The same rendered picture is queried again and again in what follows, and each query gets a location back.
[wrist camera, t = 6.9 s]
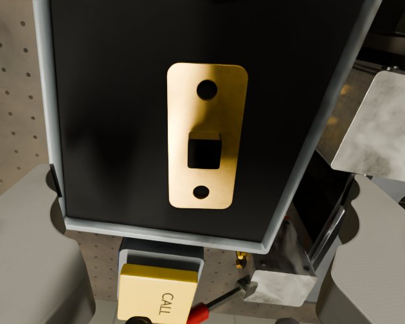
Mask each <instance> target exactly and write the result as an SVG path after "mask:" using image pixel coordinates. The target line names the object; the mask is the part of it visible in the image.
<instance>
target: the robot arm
mask: <svg viewBox="0 0 405 324"><path fill-rule="evenodd" d="M60 197H62V193H61V190H60V186H59V181H58V179H57V174H56V171H55V167H54V164H53V163H52V164H40V165H37V166H36V167H35V168H34V169H33V170H31V171H30V172H29V173H28V174H26V175H25V176H24V177H23V178H22V179H20V180H19V181H18V182H17V183H15V184H14V185H13V186H12V187H11V188H10V189H8V190H7V191H6V192H5V193H4V194H3V195H1V196H0V324H88V323H89V322H90V321H91V320H92V318H93V316H94V315H95V311H96V303H95V299H94V296H93V291H92V288H91V283H90V280H89V275H88V272H87V267H86V264H85V262H84V258H83V256H82V253H81V250H80V248H79V245H78V243H77V241H75V240H73V239H72V238H69V237H67V236H65V235H64V234H65V232H66V225H65V222H64V218H63V215H62V211H61V208H60V204H59V198H60ZM340 205H341V206H343V209H344V211H345V213H346V216H345V219H344V221H343V223H342V226H341V228H340V231H339V233H338V237H339V239H340V241H341V243H342V245H340V246H339V247H338V248H337V249H336V252H335V254H334V257H333V259H332V261H331V263H330V266H329V268H328V271H327V273H326V275H325V278H324V280H323V283H322V285H321V289H320V292H319V296H318V300H317V303H316V315H317V317H318V319H319V320H320V322H321V323H322V324H405V209H404V208H403V207H401V206H400V205H399V204H398V203H396V202H395V201H394V200H393V199H392V198H391V197H390V196H389V195H387V194H386V193H385V192H384V191H382V190H381V189H380V188H379V187H378V186H377V185H376V184H374V183H373V182H372V181H371V180H369V178H367V177H366V176H365V175H362V174H350V175H349V177H348V179H347V182H346V185H345V189H344V192H343V195H342V198H341V202H340Z"/></svg>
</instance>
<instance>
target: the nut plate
mask: <svg viewBox="0 0 405 324"><path fill-rule="evenodd" d="M203 80H211V81H212V82H214V83H215V84H216V86H217V92H216V94H215V96H214V97H213V98H210V99H203V98H201V97H200V96H199V95H198V93H197V86H198V85H199V83H200V82H202V81H203ZM247 85H248V74H247V72H246V70H245V69H244V68H243V67H242V66H240V65H235V64H209V63H196V62H176V63H174V64H172V65H171V66H170V68H169V70H168V73H167V94H168V171H169V201H170V204H171V205H172V206H175V207H177V208H213V209H225V208H227V207H229V206H230V205H231V203H232V198H233V189H234V184H235V174H236V169H237V159H238V154H239V145H240V135H241V130H242V120H243V115H244V106H245V100H246V91H247ZM200 147H208V148H210V150H209V151H207V152H201V151H199V150H198V148H200ZM201 185H203V186H206V187H207V188H208V189H209V192H208V194H207V195H205V196H198V195H195V194H194V192H193V190H194V188H195V187H196V186H201Z"/></svg>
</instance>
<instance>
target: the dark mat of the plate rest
mask: <svg viewBox="0 0 405 324"><path fill-rule="evenodd" d="M363 1H364V0H51V17H52V26H53V42H54V52H55V68H56V77H57V94H58V110H59V119H60V136H61V145H62V161H63V171H64V187H65V196H66V213H67V217H69V218H74V219H84V220H89V221H98V222H108V223H113V224H123V225H128V226H137V227H142V228H152V229H157V230H167V231H176V232H181V233H191V234H196V235H205V236H211V237H220V238H225V239H235V240H244V241H249V242H259V243H261V242H262V240H263V238H264V235H265V234H266V231H267V229H268V226H269V223H270V222H271V219H272V217H273V214H274V212H275V210H276V207H277V205H278V202H279V200H280V198H281V196H282V193H283V191H284V188H285V186H286V184H287V181H288V179H289V176H290V174H291V172H292V170H293V167H294V164H295V162H296V160H297V158H298V155H299V153H300V150H301V149H302V146H303V143H304V141H305V138H306V137H307V134H308V132H309V129H310V127H311V125H312V122H313V120H314V117H315V115H316V113H317V111H318V108H319V106H320V103H321V101H322V99H323V96H324V94H325V91H326V89H327V87H328V84H329V82H330V79H331V78H332V75H333V72H334V70H335V68H336V66H337V63H338V61H339V58H340V56H341V54H342V51H343V49H344V47H345V44H346V42H347V39H348V37H349V35H350V32H351V30H352V28H353V25H354V23H355V21H356V18H357V16H358V13H359V11H360V9H361V6H362V4H363ZM176 62H196V63H209V64H235V65H240V66H242V67H243V68H244V69H245V70H246V72H247V75H248V81H247V91H246V100H245V106H244V115H243V120H242V130H241V135H240V145H239V150H238V159H237V169H236V174H235V184H234V189H233V198H232V203H231V205H230V206H229V207H227V208H225V209H213V208H177V207H175V206H172V205H171V204H170V201H169V171H168V94H167V73H168V70H169V68H170V66H171V65H172V64H174V63H176Z"/></svg>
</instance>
